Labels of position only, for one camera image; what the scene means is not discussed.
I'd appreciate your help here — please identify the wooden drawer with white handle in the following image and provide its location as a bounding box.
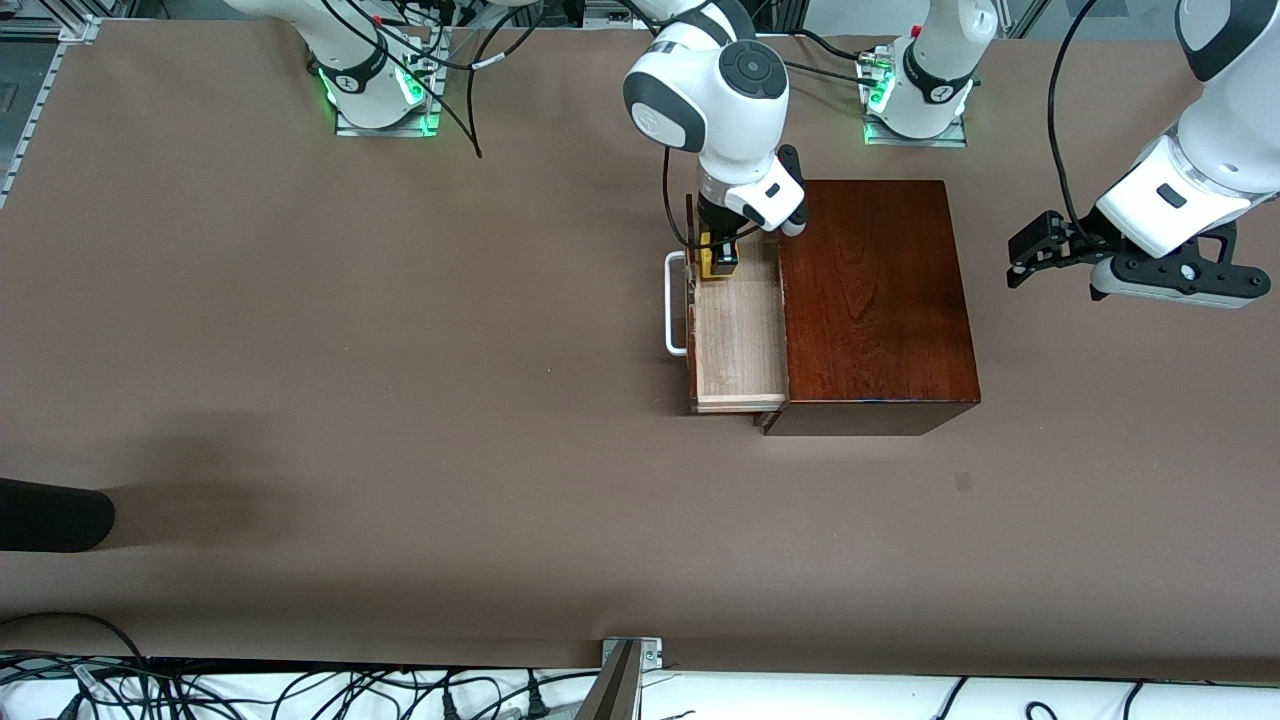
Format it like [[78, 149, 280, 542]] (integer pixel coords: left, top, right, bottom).
[[665, 195, 791, 414]]

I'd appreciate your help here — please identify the dark brown wooden cabinet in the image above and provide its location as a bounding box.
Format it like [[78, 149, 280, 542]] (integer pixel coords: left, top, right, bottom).
[[762, 180, 982, 437]]

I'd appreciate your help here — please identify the brown paper table cover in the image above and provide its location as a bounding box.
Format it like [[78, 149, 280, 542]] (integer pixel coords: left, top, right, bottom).
[[0, 20, 1280, 686]]

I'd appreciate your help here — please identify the grey mounting pole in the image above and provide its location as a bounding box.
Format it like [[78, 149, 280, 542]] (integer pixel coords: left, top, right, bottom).
[[575, 642, 642, 720]]

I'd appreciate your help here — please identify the black cylinder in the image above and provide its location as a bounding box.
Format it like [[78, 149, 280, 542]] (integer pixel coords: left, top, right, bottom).
[[0, 478, 116, 553]]

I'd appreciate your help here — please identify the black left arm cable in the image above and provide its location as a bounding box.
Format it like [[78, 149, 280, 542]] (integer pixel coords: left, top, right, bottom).
[[1047, 0, 1113, 239]]

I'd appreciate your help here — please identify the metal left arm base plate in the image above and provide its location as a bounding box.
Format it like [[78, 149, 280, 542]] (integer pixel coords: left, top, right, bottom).
[[864, 115, 969, 148]]

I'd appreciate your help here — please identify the black cable to arm base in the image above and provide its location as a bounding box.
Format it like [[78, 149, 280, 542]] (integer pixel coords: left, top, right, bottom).
[[785, 58, 881, 87], [395, 0, 471, 77]]

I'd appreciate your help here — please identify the black looping arm cable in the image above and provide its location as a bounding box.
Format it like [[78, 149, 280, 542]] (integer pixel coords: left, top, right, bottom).
[[318, 0, 484, 159]]

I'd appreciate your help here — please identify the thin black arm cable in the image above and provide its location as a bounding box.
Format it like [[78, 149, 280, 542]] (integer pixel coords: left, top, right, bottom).
[[468, 5, 549, 73]]

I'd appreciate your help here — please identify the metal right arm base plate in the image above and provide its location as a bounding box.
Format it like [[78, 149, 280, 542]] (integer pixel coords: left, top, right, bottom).
[[335, 95, 442, 138]]

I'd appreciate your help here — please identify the metal bracket plate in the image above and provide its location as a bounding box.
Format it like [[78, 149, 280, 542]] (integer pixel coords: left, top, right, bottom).
[[600, 637, 663, 672]]

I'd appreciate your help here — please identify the aluminium frame rail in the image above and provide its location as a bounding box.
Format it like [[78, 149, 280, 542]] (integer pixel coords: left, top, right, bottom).
[[0, 15, 101, 208]]

